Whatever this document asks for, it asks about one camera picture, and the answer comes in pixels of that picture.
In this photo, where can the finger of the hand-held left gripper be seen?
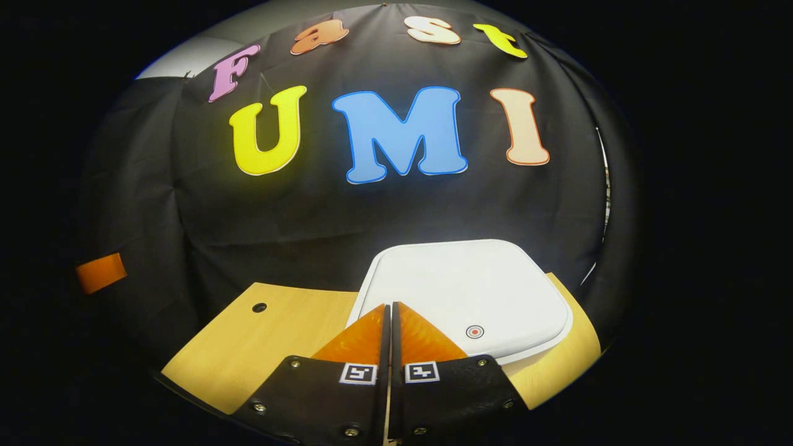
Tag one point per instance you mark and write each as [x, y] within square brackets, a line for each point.
[102, 272]

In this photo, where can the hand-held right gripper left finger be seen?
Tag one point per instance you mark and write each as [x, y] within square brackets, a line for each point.
[322, 402]

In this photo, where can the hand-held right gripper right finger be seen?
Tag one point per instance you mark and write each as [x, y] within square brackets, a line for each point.
[452, 402]

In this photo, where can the white desktop garbage bin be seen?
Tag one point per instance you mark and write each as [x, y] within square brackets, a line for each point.
[458, 285]

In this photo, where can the black backdrop cloth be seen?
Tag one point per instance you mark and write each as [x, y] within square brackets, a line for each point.
[310, 217]

